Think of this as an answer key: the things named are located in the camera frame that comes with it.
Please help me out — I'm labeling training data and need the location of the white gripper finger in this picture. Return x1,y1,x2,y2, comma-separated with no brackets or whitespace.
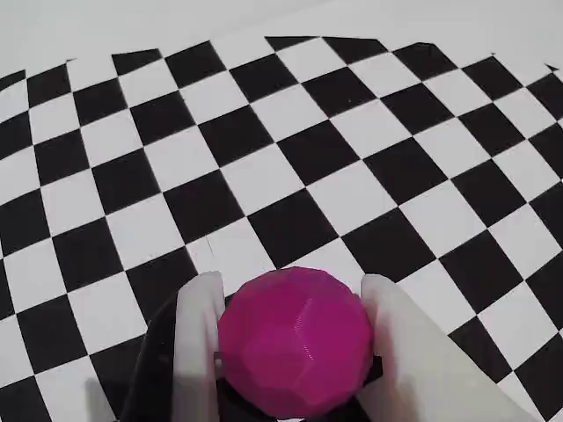
360,273,503,422
172,270,226,422

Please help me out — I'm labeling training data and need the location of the pink faceted ball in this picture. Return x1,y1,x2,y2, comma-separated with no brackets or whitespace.
216,265,376,418

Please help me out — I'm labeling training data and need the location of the checkerboard printed white mat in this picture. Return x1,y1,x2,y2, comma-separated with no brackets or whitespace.
0,0,563,422

